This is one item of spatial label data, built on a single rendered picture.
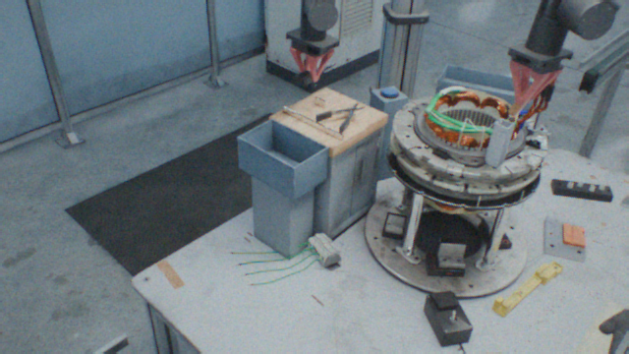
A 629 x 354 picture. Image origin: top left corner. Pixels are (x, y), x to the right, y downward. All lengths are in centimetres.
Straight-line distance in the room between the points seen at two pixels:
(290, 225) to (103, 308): 125
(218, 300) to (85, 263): 137
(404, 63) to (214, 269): 78
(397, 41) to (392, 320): 77
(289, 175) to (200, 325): 36
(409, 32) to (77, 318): 159
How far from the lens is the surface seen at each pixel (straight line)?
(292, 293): 125
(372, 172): 139
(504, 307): 127
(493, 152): 112
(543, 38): 100
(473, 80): 160
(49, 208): 288
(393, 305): 125
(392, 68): 163
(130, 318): 229
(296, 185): 114
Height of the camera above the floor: 171
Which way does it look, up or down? 37 degrees down
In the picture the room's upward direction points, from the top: 2 degrees clockwise
